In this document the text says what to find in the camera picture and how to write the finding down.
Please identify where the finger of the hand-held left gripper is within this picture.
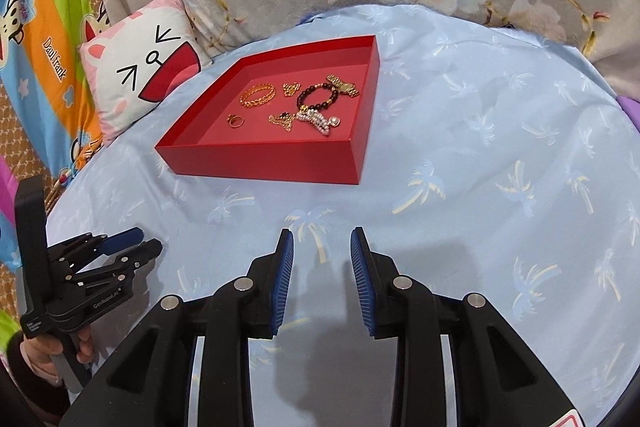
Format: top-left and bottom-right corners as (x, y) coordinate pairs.
(65, 239), (163, 290)
(47, 229), (146, 269)

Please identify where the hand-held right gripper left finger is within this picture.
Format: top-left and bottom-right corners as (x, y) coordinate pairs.
(60, 228), (296, 427)

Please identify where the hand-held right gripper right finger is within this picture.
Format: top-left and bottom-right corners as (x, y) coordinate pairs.
(350, 227), (581, 427)

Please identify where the red cardboard box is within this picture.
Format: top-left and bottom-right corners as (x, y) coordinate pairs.
(155, 35), (381, 185)

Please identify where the gold necklace black clover pendant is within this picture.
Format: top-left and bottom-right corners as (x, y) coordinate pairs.
(268, 108), (301, 134)

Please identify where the pearl bracelet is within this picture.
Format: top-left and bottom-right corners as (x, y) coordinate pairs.
(297, 109), (333, 138)

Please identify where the gold chain bracelet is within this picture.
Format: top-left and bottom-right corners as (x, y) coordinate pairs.
(239, 84), (277, 108)

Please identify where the dark bead bracelet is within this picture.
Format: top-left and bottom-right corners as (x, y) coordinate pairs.
(295, 82), (337, 114)

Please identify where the gold wristwatch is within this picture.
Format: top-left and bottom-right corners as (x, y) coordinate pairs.
(327, 74), (360, 98)

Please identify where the person's left forearm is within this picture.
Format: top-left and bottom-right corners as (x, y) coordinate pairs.
(0, 332), (68, 425)

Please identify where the person's left hand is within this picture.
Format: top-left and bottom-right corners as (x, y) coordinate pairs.
(20, 324), (96, 384)

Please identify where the white pink cat pillow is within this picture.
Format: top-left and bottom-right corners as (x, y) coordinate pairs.
(80, 0), (213, 140)

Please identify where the colourful cartoon blanket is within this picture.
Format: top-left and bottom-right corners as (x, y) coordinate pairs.
(0, 0), (108, 188)

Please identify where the purple flat object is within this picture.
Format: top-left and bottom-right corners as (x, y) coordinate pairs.
(617, 94), (640, 128)

